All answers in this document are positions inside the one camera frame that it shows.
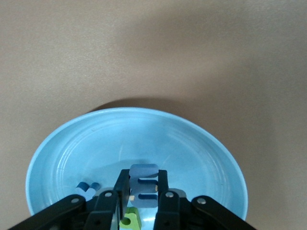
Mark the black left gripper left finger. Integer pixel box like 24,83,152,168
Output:
86,169,131,230

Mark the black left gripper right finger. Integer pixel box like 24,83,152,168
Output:
153,170,182,230

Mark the green foam letter q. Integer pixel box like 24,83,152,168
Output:
119,207,142,230

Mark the blue foam letter x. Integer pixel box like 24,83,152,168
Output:
75,182,100,201

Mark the blue foam letter m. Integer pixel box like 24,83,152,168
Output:
129,164,159,208

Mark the blue plate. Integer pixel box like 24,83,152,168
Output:
25,107,248,230

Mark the brown table cover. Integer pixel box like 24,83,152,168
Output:
0,0,307,230

